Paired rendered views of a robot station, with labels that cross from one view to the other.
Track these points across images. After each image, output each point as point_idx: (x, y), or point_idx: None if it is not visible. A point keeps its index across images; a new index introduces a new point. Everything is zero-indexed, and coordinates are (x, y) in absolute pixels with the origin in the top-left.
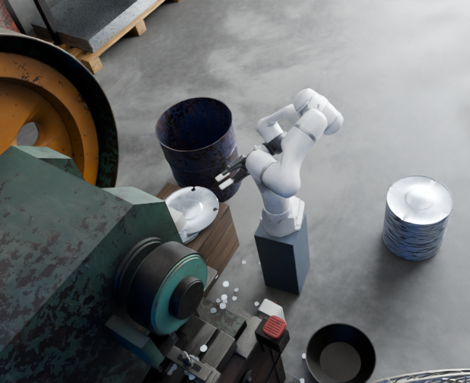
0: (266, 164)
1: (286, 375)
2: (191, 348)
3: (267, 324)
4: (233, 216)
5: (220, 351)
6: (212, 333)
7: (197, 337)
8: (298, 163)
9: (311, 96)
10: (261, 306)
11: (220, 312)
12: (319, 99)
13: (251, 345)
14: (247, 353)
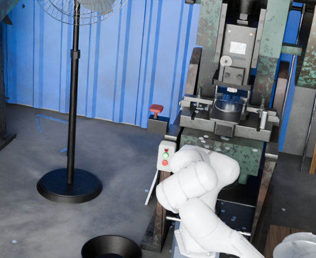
0: (213, 151)
1: (152, 245)
2: (204, 111)
3: (161, 107)
4: None
5: (185, 111)
6: (195, 115)
7: (204, 114)
8: None
9: (196, 164)
10: (174, 144)
11: (200, 136)
12: (187, 169)
13: (170, 127)
14: (171, 125)
